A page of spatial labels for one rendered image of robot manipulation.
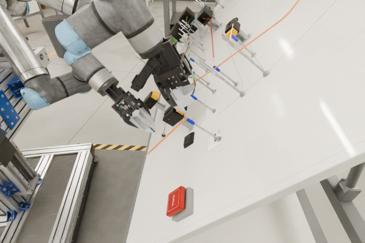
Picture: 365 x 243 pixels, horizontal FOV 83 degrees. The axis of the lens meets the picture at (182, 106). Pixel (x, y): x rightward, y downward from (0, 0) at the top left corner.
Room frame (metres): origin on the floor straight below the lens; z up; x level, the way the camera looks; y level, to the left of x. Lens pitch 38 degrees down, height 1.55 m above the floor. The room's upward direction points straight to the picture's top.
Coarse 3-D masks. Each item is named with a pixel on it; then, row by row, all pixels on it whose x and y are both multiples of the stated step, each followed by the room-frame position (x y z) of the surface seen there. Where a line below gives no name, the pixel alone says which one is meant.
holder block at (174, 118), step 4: (168, 108) 0.49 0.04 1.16; (172, 108) 0.47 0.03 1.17; (168, 112) 0.47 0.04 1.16; (172, 112) 0.46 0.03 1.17; (176, 112) 0.46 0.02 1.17; (164, 116) 0.48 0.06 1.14; (168, 116) 0.46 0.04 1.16; (172, 116) 0.46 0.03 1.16; (176, 116) 0.46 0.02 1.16; (180, 116) 0.46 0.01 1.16; (164, 120) 0.46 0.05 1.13; (168, 120) 0.46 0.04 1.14; (172, 120) 0.46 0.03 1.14; (176, 120) 0.46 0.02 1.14; (172, 124) 0.46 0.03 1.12
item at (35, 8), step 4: (32, 0) 4.86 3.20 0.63; (32, 4) 4.82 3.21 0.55; (36, 4) 4.92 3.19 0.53; (32, 8) 4.78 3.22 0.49; (36, 8) 4.88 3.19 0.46; (40, 8) 4.96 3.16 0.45; (32, 12) 4.73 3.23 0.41; (36, 12) 4.82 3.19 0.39; (40, 12) 4.92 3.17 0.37; (24, 16) 4.50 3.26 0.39; (28, 16) 4.59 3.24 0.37; (44, 16) 4.98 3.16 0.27; (16, 20) 4.30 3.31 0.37; (24, 20) 5.07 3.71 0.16; (28, 24) 5.10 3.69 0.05
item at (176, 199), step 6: (180, 186) 0.25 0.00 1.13; (174, 192) 0.25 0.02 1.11; (180, 192) 0.24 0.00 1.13; (168, 198) 0.24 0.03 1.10; (174, 198) 0.23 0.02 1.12; (180, 198) 0.22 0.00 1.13; (168, 204) 0.23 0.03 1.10; (174, 204) 0.22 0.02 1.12; (180, 204) 0.21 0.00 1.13; (168, 210) 0.21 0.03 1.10; (174, 210) 0.20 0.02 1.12; (180, 210) 0.20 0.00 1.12
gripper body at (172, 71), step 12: (168, 36) 0.47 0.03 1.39; (156, 48) 0.44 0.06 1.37; (168, 48) 0.44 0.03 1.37; (156, 60) 0.45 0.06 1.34; (168, 60) 0.45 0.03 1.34; (180, 60) 0.45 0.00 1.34; (156, 72) 0.46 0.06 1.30; (168, 72) 0.43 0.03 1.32; (180, 72) 0.43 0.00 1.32; (156, 84) 0.44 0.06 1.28; (168, 84) 0.45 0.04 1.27; (180, 84) 0.43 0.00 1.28
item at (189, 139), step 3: (192, 132) 0.43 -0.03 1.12; (189, 135) 0.43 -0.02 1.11; (192, 135) 0.42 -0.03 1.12; (186, 138) 0.42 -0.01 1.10; (189, 138) 0.41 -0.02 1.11; (192, 138) 0.41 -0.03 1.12; (186, 141) 0.41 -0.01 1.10; (189, 141) 0.40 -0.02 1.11; (192, 141) 0.40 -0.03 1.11; (186, 144) 0.40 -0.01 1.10; (189, 144) 0.40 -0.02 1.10; (186, 147) 0.40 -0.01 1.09
